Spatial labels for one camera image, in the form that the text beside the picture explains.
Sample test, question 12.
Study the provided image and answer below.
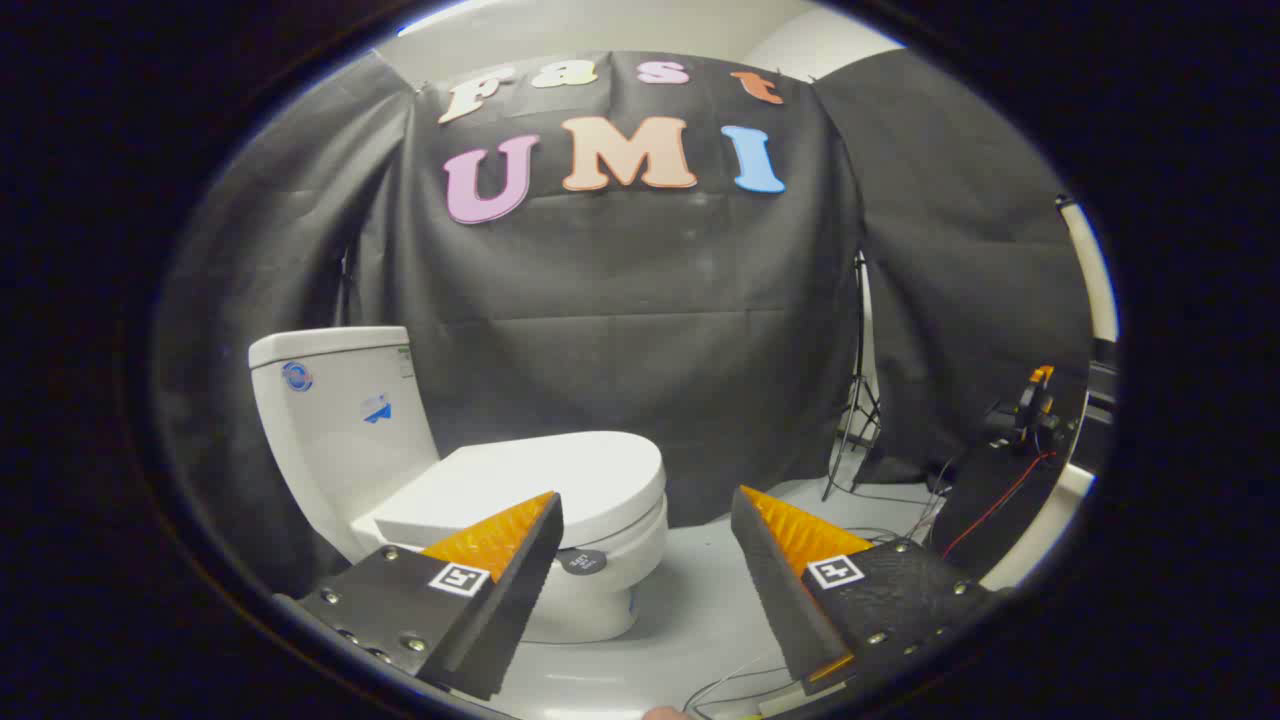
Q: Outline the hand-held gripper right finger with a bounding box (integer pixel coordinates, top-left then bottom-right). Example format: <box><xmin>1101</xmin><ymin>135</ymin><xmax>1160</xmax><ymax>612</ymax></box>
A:
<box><xmin>730</xmin><ymin>485</ymin><xmax>1004</xmax><ymax>698</ymax></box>

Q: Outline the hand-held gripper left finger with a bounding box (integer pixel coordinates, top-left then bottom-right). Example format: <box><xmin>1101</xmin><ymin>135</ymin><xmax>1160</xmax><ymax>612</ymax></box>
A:
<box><xmin>272</xmin><ymin>490</ymin><xmax>566</xmax><ymax>703</ymax></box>

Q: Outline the white toilet lid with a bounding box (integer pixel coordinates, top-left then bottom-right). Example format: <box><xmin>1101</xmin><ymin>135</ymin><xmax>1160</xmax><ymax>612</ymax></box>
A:
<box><xmin>372</xmin><ymin>430</ymin><xmax>668</xmax><ymax>549</ymax></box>

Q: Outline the white ceramic toilet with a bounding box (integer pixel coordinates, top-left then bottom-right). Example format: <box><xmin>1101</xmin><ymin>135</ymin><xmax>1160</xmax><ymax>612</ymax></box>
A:
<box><xmin>248</xmin><ymin>326</ymin><xmax>670</xmax><ymax>644</ymax></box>

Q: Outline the black tripod light stand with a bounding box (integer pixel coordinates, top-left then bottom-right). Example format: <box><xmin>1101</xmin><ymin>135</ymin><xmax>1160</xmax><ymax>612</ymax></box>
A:
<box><xmin>822</xmin><ymin>250</ymin><xmax>884</xmax><ymax>502</ymax></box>

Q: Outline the black side table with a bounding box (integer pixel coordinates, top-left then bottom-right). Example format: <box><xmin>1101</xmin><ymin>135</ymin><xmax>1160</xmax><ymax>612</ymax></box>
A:
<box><xmin>930</xmin><ymin>385</ymin><xmax>1091</xmax><ymax>583</ymax></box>

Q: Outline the black backdrop cloth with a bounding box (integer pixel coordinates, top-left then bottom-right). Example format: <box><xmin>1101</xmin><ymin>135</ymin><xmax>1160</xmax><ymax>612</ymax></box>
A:
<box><xmin>155</xmin><ymin>50</ymin><xmax>1094</xmax><ymax>601</ymax></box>

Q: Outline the orange and black device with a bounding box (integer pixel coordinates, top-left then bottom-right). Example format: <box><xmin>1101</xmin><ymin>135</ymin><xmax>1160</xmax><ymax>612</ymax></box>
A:
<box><xmin>1013</xmin><ymin>365</ymin><xmax>1058</xmax><ymax>453</ymax></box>

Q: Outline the white toilet seat ring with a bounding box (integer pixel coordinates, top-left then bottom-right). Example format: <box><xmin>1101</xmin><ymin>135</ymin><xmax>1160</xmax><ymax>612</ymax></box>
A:
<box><xmin>548</xmin><ymin>498</ymin><xmax>670</xmax><ymax>577</ymax></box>

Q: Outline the red cable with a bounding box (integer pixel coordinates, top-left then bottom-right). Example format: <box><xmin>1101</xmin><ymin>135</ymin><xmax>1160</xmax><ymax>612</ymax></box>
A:
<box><xmin>940</xmin><ymin>450</ymin><xmax>1053</xmax><ymax>561</ymax></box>

